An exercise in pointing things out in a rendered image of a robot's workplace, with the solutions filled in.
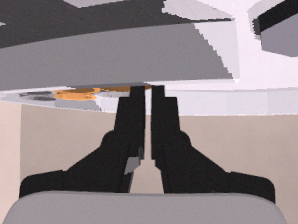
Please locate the grey metal bushing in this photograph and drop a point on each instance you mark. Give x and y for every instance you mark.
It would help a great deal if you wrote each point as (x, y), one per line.
(41, 93)
(104, 94)
(39, 98)

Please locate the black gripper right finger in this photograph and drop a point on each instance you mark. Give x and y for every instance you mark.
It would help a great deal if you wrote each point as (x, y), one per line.
(188, 170)

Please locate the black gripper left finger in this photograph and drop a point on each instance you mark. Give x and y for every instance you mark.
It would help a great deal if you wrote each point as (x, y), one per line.
(109, 168)

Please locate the bronze bushing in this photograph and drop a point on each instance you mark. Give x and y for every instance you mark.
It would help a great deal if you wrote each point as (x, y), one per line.
(79, 91)
(74, 96)
(122, 89)

